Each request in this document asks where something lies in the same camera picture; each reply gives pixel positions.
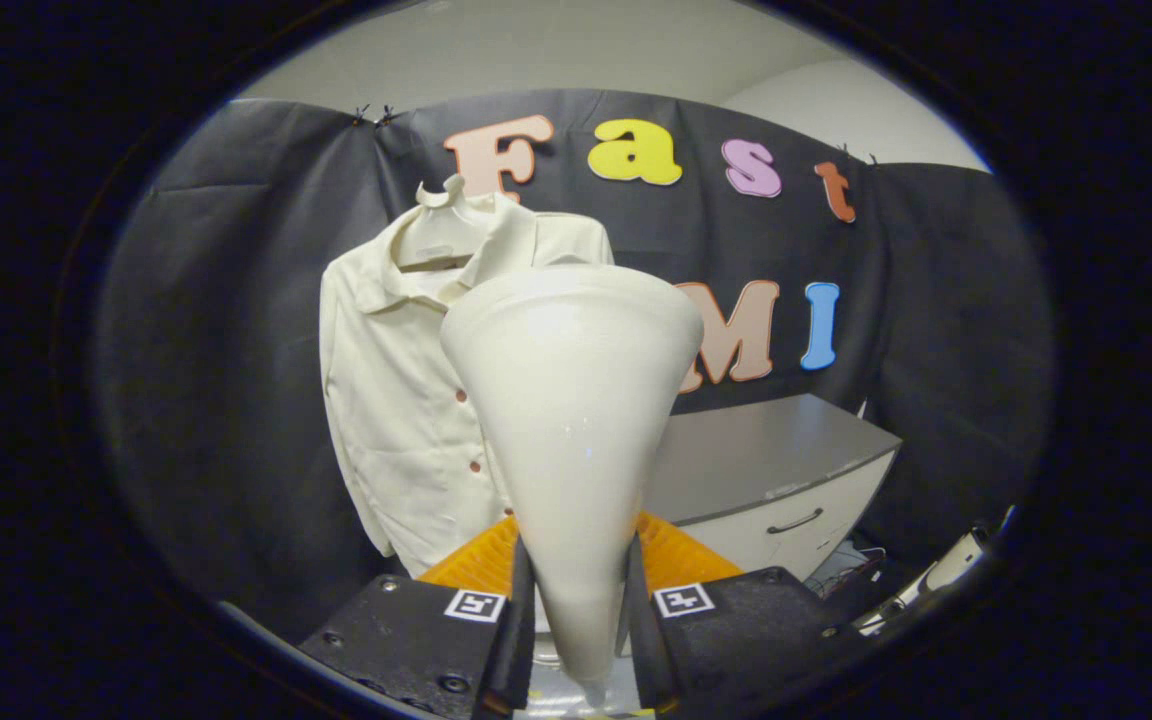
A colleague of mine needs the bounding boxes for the white garment steamer head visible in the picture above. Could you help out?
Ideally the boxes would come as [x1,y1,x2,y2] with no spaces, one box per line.
[439,264,705,691]

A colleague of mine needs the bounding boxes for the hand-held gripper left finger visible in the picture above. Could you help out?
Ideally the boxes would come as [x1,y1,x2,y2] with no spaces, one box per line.
[298,515,537,719]

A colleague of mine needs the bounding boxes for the grey drawer cabinet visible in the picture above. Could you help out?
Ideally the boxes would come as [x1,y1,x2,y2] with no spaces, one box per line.
[641,393,904,583]

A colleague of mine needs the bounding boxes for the white and black device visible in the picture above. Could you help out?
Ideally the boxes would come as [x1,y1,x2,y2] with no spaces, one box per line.
[856,525,992,636]

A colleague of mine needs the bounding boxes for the white plastic clothes hanger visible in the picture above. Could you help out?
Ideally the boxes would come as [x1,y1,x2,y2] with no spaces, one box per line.
[396,175,497,271]

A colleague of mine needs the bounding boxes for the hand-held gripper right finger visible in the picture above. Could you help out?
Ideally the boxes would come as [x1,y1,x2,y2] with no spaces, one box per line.
[626,512,862,715]

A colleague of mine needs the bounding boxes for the black floor cables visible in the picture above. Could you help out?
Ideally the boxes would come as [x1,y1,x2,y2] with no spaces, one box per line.
[804,545,887,597]

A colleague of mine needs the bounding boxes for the cream button-up shirt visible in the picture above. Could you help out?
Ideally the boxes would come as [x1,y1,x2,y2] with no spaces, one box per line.
[319,192,617,579]

